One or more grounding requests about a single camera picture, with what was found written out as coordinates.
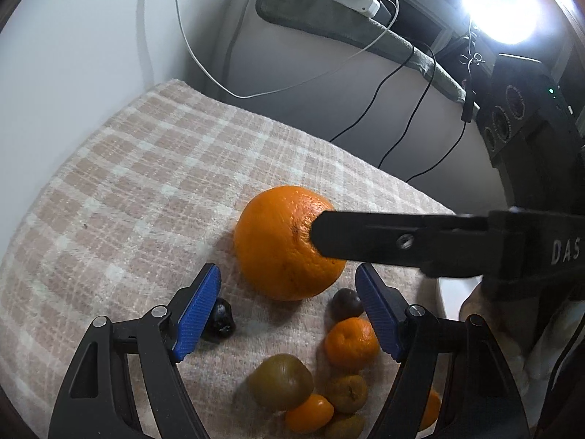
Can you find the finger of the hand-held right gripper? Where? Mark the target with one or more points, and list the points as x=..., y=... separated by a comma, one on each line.
x=365, y=235

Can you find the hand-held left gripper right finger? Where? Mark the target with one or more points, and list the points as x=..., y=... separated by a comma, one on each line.
x=379, y=315

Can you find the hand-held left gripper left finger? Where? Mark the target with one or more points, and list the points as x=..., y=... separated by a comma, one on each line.
x=196, y=315

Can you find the floral white plate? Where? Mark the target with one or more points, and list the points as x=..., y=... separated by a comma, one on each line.
x=450, y=297

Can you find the yellow-brown round fruit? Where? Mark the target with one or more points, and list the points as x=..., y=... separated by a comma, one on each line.
x=343, y=427
x=347, y=393

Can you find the large orange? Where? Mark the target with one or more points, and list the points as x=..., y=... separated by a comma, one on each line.
x=279, y=247

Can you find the bumpy mandarin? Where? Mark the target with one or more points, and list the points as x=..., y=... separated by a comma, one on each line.
x=432, y=409
x=349, y=343

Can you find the green-brown round fruit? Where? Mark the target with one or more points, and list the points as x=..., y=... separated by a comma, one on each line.
x=281, y=382

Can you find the person's right hand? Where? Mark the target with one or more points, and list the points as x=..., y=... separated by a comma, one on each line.
x=516, y=329

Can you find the dark purple fruit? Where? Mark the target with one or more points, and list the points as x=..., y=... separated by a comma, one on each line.
x=221, y=322
x=346, y=305

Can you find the small smooth orange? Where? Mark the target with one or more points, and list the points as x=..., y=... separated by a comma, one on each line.
x=310, y=414

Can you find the beige plaid blanket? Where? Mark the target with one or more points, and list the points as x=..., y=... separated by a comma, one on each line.
x=114, y=192

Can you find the grey cloth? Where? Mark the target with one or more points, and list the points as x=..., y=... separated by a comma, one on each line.
x=329, y=20

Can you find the white power strip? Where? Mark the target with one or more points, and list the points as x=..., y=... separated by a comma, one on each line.
x=359, y=2

